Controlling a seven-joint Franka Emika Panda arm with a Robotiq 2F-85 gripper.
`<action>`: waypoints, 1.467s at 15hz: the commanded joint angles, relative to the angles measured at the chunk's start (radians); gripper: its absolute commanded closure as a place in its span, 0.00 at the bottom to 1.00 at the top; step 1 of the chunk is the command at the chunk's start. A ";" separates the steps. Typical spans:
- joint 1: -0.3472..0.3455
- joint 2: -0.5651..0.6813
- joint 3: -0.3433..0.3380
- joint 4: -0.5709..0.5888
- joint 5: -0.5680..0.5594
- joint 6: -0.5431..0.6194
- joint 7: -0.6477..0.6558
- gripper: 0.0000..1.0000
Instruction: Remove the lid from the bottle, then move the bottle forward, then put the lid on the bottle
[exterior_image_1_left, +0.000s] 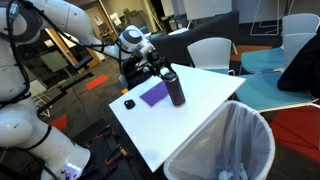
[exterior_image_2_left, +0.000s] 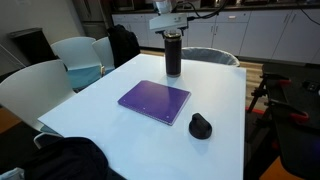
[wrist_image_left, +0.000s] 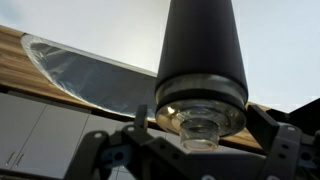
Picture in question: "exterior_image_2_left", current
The dark purple metal bottle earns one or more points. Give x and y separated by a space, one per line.
173 56

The trash bin with white liner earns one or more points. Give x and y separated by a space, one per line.
213 55

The black jacket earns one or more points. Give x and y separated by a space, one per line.
123 43

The teal seat chair holding jacket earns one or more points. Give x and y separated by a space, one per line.
103 53

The purple spiral notebook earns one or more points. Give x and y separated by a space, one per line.
153 100

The stainless steel refrigerator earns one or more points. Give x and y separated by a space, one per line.
90 16

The white kitchen cabinets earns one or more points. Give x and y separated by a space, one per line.
260 36

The teal seat white back chair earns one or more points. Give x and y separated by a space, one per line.
78 56

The small black control box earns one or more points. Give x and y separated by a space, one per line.
311 86

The all white plastic chair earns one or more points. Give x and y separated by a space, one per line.
30 90

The black backpack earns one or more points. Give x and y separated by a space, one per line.
66 160

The white chair under backpack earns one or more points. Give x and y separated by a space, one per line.
10 174

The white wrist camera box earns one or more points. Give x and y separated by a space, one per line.
168 22

